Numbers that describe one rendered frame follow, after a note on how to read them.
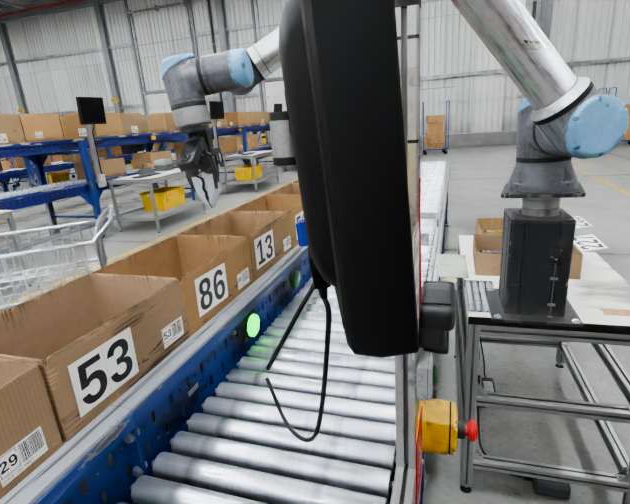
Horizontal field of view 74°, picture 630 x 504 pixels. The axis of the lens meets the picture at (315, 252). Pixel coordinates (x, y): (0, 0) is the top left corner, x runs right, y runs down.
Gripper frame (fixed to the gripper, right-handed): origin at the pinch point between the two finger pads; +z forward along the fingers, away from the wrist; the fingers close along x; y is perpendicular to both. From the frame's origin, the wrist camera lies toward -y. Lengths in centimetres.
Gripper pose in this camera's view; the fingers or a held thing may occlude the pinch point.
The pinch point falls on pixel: (209, 203)
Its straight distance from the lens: 117.1
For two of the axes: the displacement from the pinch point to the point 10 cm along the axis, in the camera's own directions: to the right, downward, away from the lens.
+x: -9.6, 1.2, 2.6
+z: 1.9, 9.4, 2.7
